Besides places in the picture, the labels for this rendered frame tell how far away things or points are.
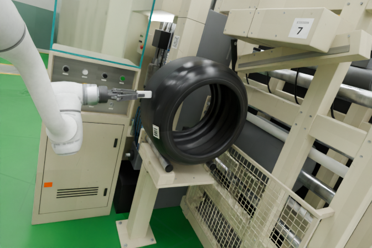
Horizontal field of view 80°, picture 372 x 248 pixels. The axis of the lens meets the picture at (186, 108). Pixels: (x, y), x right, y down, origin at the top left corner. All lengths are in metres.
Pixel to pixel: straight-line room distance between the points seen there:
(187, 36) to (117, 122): 0.79
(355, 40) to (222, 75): 0.53
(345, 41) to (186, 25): 0.78
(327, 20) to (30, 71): 1.04
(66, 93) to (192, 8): 0.82
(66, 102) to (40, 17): 8.88
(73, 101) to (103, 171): 1.00
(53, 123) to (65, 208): 1.30
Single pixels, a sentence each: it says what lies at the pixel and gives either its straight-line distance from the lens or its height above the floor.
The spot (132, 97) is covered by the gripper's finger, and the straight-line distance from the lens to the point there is 1.00.
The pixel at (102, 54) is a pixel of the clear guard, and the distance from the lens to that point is 1.56.
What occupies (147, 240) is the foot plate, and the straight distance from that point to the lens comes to 2.03.
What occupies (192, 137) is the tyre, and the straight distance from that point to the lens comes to 1.46.
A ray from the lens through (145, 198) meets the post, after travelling 1.76.
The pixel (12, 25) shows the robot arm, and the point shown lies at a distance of 0.53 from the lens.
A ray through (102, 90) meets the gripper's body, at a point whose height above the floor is 1.24.
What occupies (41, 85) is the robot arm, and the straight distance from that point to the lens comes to 0.72.
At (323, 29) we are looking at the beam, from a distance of 1.08.
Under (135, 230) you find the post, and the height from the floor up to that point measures 0.10.
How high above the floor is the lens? 1.50
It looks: 15 degrees down
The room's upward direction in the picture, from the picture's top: 16 degrees clockwise
